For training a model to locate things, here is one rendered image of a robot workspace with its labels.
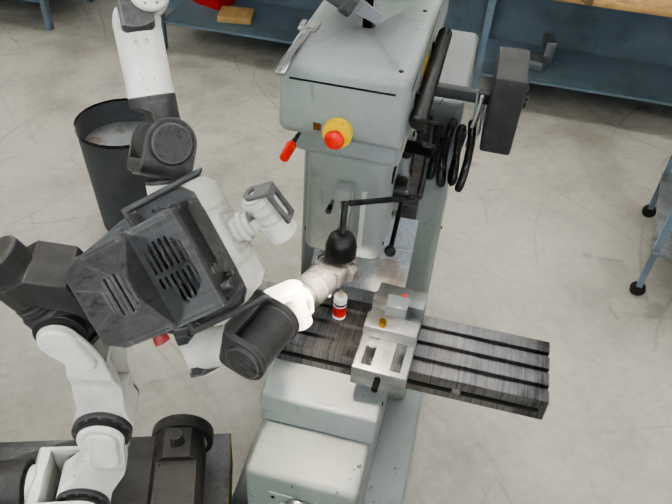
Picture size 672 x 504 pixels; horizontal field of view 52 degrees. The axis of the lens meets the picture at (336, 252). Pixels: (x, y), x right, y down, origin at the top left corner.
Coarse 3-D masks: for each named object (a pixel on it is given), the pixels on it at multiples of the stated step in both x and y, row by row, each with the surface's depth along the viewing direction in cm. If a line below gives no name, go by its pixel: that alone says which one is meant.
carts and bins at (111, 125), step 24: (96, 120) 362; (120, 120) 370; (144, 120) 371; (96, 144) 330; (120, 144) 353; (96, 168) 343; (120, 168) 340; (96, 192) 359; (120, 192) 350; (144, 192) 355; (120, 216) 362; (648, 216) 416; (648, 264) 349
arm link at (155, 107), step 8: (144, 96) 128; (152, 96) 128; (160, 96) 128; (168, 96) 130; (136, 104) 128; (144, 104) 128; (152, 104) 128; (160, 104) 129; (168, 104) 130; (176, 104) 132; (144, 112) 134; (152, 112) 128; (160, 112) 129; (168, 112) 130; (176, 112) 132; (152, 120) 130; (144, 128) 130; (136, 136) 134; (144, 136) 127; (136, 144) 134
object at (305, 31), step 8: (304, 24) 140; (320, 24) 141; (304, 32) 137; (296, 40) 134; (304, 40) 134; (296, 48) 131; (288, 56) 128; (280, 64) 126; (288, 64) 126; (280, 72) 123
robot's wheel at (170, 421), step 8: (168, 416) 220; (176, 416) 220; (184, 416) 220; (192, 416) 221; (160, 424) 220; (168, 424) 218; (176, 424) 217; (184, 424) 218; (192, 424) 219; (200, 424) 220; (208, 424) 224; (152, 432) 222; (208, 432) 222; (208, 440) 224; (208, 448) 227
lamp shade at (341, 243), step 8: (336, 232) 153; (328, 240) 153; (336, 240) 152; (344, 240) 152; (352, 240) 152; (328, 248) 153; (336, 248) 152; (344, 248) 152; (352, 248) 153; (328, 256) 154; (336, 256) 153; (344, 256) 153; (352, 256) 154
